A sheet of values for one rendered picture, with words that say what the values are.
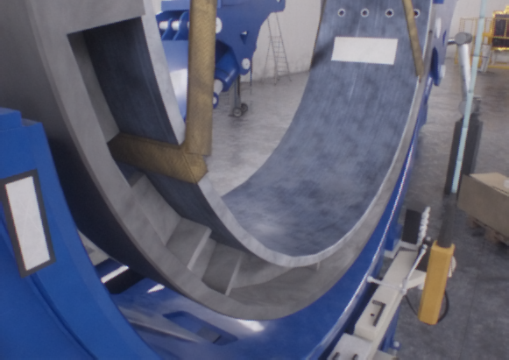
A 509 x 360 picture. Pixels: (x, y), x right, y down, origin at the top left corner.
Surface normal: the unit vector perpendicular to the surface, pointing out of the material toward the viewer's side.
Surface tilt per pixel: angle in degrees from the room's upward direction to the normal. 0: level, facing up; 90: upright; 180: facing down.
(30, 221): 90
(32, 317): 90
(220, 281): 51
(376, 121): 45
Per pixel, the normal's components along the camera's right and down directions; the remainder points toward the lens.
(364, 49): -0.55, 0.03
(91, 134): 0.82, 0.19
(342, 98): -0.47, -0.31
